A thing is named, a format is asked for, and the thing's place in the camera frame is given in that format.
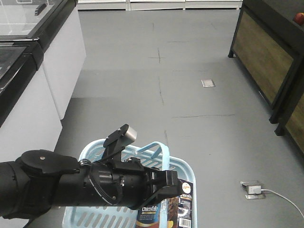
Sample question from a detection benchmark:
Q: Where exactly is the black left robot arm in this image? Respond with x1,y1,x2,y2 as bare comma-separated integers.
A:
0,150,182,219

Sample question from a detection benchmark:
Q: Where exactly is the Chocofello cookie box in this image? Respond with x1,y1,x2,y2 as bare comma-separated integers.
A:
135,179,193,228

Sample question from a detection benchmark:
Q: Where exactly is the white power adapter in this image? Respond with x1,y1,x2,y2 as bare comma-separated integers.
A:
246,185,262,195

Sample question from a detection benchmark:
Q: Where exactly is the white power cable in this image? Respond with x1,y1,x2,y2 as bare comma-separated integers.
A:
260,189,304,220

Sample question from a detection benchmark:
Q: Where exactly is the light blue plastic basket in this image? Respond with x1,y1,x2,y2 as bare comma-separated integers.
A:
62,139,198,228

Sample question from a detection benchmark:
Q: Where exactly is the white shelf base far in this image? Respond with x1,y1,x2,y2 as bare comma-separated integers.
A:
77,0,243,11

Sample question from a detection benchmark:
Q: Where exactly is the wooden black-framed display stand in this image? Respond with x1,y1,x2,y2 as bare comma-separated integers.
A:
228,0,304,124

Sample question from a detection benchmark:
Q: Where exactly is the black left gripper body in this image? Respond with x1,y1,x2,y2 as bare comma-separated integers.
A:
89,157,181,209

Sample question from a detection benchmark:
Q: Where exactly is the near white chest freezer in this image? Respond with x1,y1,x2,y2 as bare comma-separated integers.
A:
0,41,62,162

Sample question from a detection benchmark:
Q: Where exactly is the open floor socket box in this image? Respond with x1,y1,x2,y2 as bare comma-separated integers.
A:
240,180,266,200

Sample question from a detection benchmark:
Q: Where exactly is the red apple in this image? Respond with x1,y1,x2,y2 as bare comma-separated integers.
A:
293,12,304,26

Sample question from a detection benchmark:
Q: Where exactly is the far white chest freezer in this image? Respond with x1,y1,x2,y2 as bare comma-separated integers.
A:
0,0,86,119

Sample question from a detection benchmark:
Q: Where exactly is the white chest freezer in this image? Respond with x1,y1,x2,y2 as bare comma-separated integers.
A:
0,41,62,162
0,0,86,119

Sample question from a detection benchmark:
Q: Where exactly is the steel floor plate centre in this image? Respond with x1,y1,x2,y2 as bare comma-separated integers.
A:
201,79,215,88

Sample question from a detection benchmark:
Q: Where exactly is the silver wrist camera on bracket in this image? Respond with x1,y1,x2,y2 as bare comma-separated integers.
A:
102,124,137,162

